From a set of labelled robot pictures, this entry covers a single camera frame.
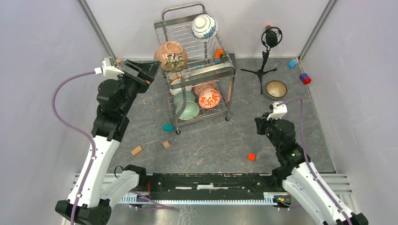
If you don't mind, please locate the celadon green bowl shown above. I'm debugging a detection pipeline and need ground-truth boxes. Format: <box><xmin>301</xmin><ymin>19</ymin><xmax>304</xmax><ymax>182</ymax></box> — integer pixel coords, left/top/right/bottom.
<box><xmin>173</xmin><ymin>91</ymin><xmax>195</xmax><ymax>106</ymax></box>
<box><xmin>179</xmin><ymin>102</ymin><xmax>200</xmax><ymax>120</ymax></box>

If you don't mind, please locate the white blue floral bowl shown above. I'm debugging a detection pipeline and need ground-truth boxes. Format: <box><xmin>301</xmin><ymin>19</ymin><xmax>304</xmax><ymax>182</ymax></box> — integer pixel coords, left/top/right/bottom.
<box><xmin>191</xmin><ymin>14</ymin><xmax>219</xmax><ymax>42</ymax></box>

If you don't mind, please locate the dark bowl with lattice band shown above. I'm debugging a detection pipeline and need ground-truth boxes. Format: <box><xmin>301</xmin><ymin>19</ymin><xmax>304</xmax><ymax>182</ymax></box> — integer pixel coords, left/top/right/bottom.
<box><xmin>266</xmin><ymin>80</ymin><xmax>288</xmax><ymax>100</ymax></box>

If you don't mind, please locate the red cube block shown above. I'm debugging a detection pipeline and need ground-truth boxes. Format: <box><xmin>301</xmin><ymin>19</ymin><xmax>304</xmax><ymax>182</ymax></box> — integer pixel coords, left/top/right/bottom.
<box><xmin>248</xmin><ymin>153</ymin><xmax>256</xmax><ymax>161</ymax></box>

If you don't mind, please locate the purple and red block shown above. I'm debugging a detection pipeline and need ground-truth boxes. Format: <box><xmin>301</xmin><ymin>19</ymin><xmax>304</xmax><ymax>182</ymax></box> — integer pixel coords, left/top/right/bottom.
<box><xmin>299</xmin><ymin>73</ymin><xmax>312</xmax><ymax>85</ymax></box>

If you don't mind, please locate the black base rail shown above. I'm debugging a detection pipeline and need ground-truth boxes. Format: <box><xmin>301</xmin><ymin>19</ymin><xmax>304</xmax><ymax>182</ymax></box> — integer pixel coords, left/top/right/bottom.
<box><xmin>134</xmin><ymin>173</ymin><xmax>286</xmax><ymax>201</ymax></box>

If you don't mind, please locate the orange arch block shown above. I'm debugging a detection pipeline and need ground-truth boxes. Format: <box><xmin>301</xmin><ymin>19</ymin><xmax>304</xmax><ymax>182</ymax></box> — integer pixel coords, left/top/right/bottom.
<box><xmin>214</xmin><ymin>48</ymin><xmax>224</xmax><ymax>60</ymax></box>

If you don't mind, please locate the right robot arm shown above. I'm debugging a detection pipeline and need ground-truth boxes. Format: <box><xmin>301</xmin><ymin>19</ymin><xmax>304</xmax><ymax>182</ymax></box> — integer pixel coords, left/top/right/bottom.
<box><xmin>254</xmin><ymin>113</ymin><xmax>369</xmax><ymax>225</ymax></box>

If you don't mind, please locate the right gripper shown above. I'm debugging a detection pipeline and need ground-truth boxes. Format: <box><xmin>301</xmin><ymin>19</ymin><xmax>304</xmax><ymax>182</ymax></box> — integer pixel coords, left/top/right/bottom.
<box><xmin>254</xmin><ymin>112</ymin><xmax>281</xmax><ymax>150</ymax></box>

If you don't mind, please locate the white bowl with orange rim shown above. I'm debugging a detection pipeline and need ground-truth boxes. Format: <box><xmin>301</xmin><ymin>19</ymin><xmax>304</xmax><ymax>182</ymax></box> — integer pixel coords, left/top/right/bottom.
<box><xmin>167</xmin><ymin>69</ymin><xmax>187</xmax><ymax>96</ymax></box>

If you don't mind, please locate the black microphone on tripod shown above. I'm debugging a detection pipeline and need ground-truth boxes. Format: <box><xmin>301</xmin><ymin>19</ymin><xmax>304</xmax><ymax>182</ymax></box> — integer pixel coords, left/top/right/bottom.
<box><xmin>241</xmin><ymin>25</ymin><xmax>283</xmax><ymax>95</ymax></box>

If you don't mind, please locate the small wooden cube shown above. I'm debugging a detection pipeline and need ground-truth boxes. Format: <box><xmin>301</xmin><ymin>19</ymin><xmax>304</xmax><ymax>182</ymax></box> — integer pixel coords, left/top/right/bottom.
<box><xmin>162</xmin><ymin>141</ymin><xmax>170</xmax><ymax>149</ymax></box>

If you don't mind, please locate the teal block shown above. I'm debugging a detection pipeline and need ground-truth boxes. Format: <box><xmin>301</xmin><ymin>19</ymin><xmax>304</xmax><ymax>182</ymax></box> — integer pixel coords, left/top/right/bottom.
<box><xmin>163</xmin><ymin>125</ymin><xmax>174</xmax><ymax>132</ymax></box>

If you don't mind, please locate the long wooden block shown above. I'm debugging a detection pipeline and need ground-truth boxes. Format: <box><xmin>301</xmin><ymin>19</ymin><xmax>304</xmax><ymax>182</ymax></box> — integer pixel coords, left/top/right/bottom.
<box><xmin>131</xmin><ymin>146</ymin><xmax>143</xmax><ymax>156</ymax></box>

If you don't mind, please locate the copper bowl with floral motif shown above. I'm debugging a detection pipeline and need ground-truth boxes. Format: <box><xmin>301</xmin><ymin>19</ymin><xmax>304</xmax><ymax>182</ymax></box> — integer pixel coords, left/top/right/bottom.
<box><xmin>154</xmin><ymin>41</ymin><xmax>188</xmax><ymax>72</ymax></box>

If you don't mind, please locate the celadon green front bowl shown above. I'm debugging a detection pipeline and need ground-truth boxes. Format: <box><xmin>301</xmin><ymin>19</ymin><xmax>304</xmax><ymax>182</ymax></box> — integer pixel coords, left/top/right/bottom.
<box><xmin>179</xmin><ymin>102</ymin><xmax>200</xmax><ymax>120</ymax></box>

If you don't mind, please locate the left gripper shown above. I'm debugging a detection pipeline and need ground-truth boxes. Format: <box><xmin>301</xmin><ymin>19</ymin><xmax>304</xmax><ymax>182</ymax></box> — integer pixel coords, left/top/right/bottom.
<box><xmin>118</xmin><ymin>59</ymin><xmax>161</xmax><ymax>115</ymax></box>

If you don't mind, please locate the celadon green rear bowl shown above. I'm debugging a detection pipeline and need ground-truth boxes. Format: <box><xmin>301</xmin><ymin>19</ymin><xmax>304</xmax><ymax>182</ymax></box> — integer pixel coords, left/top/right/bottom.
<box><xmin>173</xmin><ymin>91</ymin><xmax>195</xmax><ymax>106</ymax></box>

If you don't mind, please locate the red white patterned bowl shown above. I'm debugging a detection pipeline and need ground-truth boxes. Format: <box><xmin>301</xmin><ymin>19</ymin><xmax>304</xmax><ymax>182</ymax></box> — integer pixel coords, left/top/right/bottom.
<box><xmin>199</xmin><ymin>89</ymin><xmax>221</xmax><ymax>109</ymax></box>

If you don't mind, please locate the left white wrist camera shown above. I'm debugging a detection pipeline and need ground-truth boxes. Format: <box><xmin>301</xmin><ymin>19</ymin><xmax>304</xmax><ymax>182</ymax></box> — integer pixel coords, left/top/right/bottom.
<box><xmin>94</xmin><ymin>57</ymin><xmax>124</xmax><ymax>80</ymax></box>

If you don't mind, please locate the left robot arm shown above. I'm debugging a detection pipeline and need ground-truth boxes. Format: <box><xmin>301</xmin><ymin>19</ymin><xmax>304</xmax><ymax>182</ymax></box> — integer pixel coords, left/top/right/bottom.
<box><xmin>55</xmin><ymin>58</ymin><xmax>160</xmax><ymax>225</ymax></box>

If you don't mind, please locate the light blue block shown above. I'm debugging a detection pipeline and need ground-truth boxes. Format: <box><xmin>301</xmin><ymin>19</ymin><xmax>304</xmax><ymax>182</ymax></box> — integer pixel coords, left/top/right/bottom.
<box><xmin>287</xmin><ymin>59</ymin><xmax>298</xmax><ymax>68</ymax></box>

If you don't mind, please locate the steel two-tier dish rack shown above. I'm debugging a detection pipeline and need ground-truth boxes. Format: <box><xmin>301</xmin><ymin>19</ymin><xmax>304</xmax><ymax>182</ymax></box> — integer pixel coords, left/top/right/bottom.
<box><xmin>154</xmin><ymin>1</ymin><xmax>236</xmax><ymax>135</ymax></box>

